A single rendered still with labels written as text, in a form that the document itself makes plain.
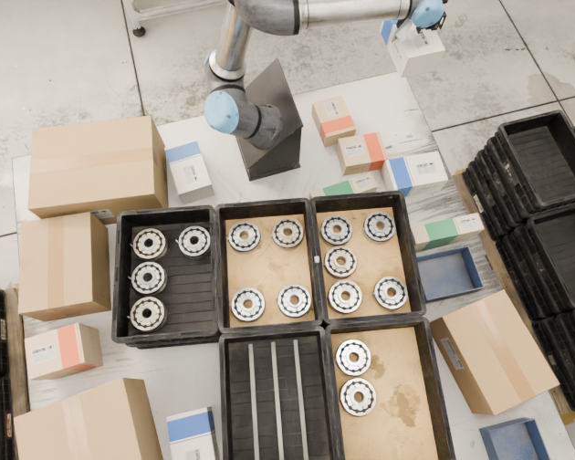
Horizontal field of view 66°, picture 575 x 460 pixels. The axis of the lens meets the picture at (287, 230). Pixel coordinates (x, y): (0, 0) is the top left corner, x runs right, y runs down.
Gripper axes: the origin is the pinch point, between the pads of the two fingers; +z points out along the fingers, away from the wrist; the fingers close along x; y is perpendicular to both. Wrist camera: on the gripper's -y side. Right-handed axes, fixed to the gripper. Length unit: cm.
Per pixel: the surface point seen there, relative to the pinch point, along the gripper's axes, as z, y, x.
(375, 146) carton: 33.9, 17.3, -11.2
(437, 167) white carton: 32.3, 32.1, 6.9
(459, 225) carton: 29, 56, 4
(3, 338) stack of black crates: 93, 36, -180
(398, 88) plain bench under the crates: 41.5, -10.1, 10.1
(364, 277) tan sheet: 28, 64, -33
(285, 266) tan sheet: 28, 54, -56
